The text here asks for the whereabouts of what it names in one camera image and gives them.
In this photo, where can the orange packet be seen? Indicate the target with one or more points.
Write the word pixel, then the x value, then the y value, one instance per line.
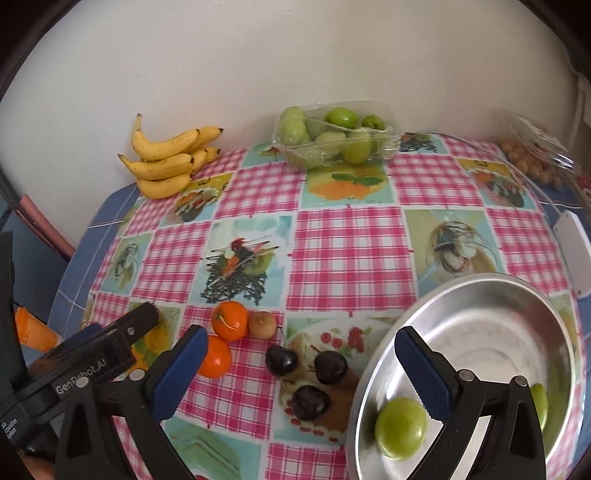
pixel 32 332

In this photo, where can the pile of small tan longans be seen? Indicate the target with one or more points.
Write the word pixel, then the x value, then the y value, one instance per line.
pixel 526 161

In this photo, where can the pink checked printed tablecloth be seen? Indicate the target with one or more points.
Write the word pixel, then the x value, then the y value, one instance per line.
pixel 346 240

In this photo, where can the reddish wooden frame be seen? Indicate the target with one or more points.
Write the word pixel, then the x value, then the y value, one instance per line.
pixel 41 221

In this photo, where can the pile of green jujubes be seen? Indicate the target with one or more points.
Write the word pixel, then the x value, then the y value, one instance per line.
pixel 339 117

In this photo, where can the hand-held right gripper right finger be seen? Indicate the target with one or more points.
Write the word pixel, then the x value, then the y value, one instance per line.
pixel 422 369

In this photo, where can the clear plastic clamshell box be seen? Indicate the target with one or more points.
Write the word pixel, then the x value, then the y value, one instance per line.
pixel 535 134

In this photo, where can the orange tangerine with stem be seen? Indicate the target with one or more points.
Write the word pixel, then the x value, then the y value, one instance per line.
pixel 231 321

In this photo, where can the round metal bowl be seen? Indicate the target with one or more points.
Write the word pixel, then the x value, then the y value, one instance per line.
pixel 485 332

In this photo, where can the clear plastic fruit container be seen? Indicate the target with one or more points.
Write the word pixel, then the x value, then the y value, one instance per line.
pixel 300 156

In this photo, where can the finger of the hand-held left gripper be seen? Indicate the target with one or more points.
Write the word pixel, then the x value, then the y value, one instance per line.
pixel 136 321

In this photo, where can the green jujube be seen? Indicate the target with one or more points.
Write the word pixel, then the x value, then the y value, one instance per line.
pixel 399 429
pixel 539 405

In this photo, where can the dark purple plum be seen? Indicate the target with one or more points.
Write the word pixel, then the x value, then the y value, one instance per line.
pixel 310 402
pixel 281 360
pixel 331 367

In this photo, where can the yellow banana bunch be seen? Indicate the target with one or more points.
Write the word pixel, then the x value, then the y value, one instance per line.
pixel 161 168

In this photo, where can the small brown round fruit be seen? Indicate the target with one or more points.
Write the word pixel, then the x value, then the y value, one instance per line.
pixel 263 324

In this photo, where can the white flat device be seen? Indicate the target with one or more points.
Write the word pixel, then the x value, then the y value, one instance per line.
pixel 575 249

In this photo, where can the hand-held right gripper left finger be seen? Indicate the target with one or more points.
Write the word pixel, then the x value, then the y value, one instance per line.
pixel 181 369

